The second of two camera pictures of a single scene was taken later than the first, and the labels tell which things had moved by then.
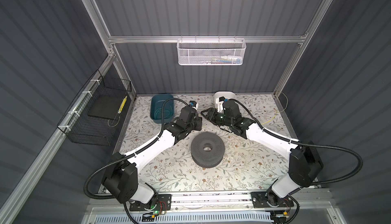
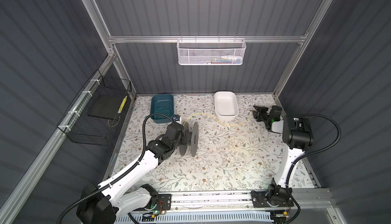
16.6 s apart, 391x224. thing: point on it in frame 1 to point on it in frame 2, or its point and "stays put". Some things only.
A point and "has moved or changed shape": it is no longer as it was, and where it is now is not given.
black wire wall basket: x=93 y=117 stays put
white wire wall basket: x=211 y=52 stays put
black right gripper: x=211 y=114 to x=261 y=110
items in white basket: x=224 y=59 stays put
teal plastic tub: x=156 y=103 stays put
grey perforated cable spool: x=207 y=149 has moved or changed shape
